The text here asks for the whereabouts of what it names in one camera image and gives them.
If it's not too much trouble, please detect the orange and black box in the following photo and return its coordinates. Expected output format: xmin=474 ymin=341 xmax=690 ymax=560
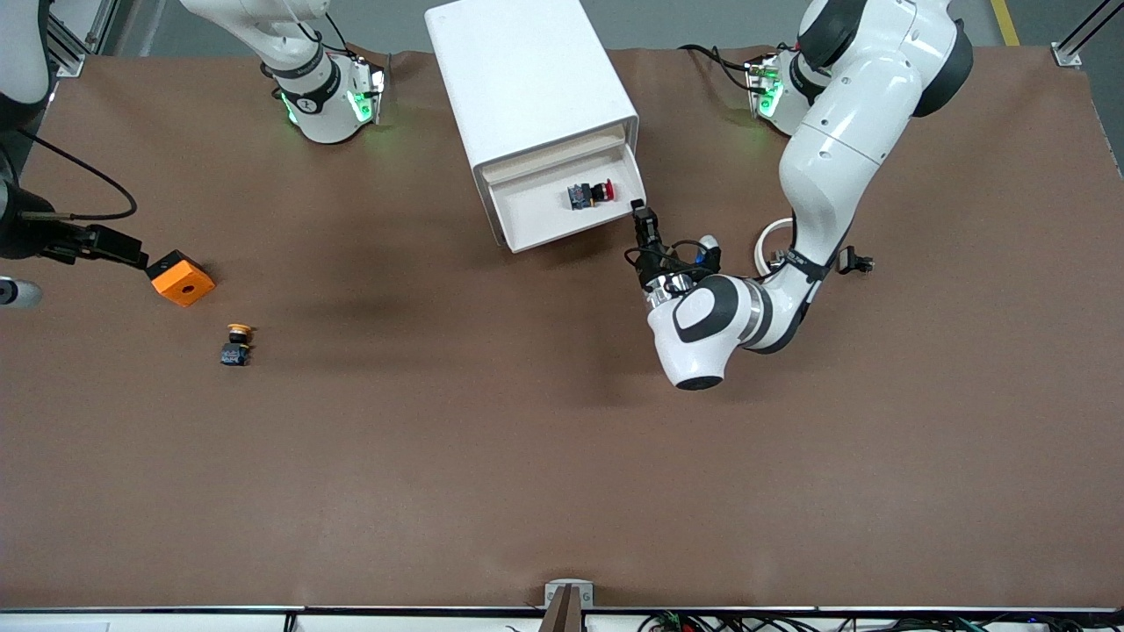
xmin=145 ymin=249 xmax=216 ymax=308

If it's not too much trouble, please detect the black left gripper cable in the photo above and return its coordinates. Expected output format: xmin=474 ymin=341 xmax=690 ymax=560
xmin=624 ymin=242 xmax=703 ymax=289

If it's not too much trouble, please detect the yellow push button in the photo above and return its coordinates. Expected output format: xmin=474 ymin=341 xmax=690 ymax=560
xmin=220 ymin=323 xmax=256 ymax=368

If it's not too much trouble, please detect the black arm base cable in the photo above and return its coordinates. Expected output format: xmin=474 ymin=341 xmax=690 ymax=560
xmin=679 ymin=42 xmax=756 ymax=93

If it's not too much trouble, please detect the aluminium frame profile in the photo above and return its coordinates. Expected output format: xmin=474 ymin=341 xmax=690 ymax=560
xmin=1052 ymin=0 xmax=1124 ymax=68
xmin=48 ymin=0 xmax=121 ymax=80

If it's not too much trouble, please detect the red emergency stop button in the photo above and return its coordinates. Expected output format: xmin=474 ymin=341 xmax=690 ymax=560
xmin=566 ymin=180 xmax=616 ymax=212

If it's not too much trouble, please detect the grey metal edge bracket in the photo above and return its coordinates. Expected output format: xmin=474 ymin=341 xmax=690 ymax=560
xmin=544 ymin=579 xmax=594 ymax=632

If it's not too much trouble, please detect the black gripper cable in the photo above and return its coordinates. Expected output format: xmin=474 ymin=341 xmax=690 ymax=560
xmin=13 ymin=127 xmax=140 ymax=222
xmin=624 ymin=242 xmax=703 ymax=289

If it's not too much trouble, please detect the white curved plastic bracket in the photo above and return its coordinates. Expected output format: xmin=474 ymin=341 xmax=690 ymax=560
xmin=757 ymin=218 xmax=796 ymax=275

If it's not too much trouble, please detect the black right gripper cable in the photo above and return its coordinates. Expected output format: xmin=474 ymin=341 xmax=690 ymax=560
xmin=13 ymin=127 xmax=140 ymax=222

